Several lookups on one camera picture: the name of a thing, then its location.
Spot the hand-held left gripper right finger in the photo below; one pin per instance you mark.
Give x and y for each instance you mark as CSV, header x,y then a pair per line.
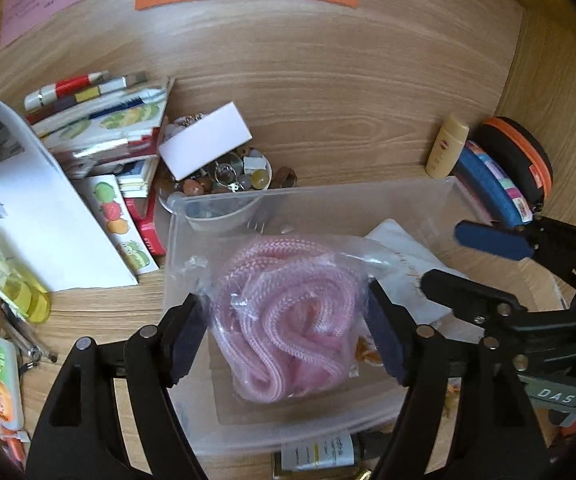
x,y
387,340

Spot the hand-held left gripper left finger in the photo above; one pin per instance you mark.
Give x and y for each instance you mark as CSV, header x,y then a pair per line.
x,y
187,341

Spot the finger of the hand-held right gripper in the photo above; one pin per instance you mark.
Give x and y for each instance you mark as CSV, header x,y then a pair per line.
x,y
493,242
468,292

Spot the green bottle black cap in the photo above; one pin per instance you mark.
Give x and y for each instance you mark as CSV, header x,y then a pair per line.
x,y
318,455

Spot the clear plastic storage box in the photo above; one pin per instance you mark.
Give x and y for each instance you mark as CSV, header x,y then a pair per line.
x,y
328,210

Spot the wooden desktop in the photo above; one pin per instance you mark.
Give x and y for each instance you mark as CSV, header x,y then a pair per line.
x,y
107,310

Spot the gold ornament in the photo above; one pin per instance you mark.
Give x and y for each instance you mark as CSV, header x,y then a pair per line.
x,y
368,354

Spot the blue patchwork pouch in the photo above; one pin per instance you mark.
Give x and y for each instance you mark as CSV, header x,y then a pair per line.
x,y
493,185

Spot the white paper bag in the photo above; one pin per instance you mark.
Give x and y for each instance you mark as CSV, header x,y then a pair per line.
x,y
408,260

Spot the black orange zip case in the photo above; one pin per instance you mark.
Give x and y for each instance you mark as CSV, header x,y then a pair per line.
x,y
523,155

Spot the cream yellow lotion bottle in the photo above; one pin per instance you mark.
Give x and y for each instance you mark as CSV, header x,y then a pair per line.
x,y
448,147

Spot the red cover book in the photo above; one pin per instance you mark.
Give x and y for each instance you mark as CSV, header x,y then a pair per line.
x,y
147,225

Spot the white bowl of trinkets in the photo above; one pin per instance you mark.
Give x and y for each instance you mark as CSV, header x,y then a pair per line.
x,y
227,215

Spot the fruit pattern box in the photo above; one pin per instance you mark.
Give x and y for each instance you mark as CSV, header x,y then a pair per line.
x,y
117,220

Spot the grey metal pen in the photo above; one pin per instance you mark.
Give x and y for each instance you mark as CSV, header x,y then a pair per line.
x,y
27,335

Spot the yellow liquid bottle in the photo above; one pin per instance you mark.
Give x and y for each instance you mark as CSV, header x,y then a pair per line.
x,y
17,290

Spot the white paper sheet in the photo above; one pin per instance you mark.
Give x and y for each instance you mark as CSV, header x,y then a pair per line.
x,y
52,220

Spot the green orange white tube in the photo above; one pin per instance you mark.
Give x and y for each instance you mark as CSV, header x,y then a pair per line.
x,y
3,385

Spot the small white cardboard box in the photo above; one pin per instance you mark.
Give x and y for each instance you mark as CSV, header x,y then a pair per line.
x,y
202,142

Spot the silver marker pen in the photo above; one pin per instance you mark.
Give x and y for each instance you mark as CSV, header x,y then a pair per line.
x,y
122,82

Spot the red white striped pen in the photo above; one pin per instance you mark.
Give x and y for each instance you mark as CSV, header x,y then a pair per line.
x,y
62,90

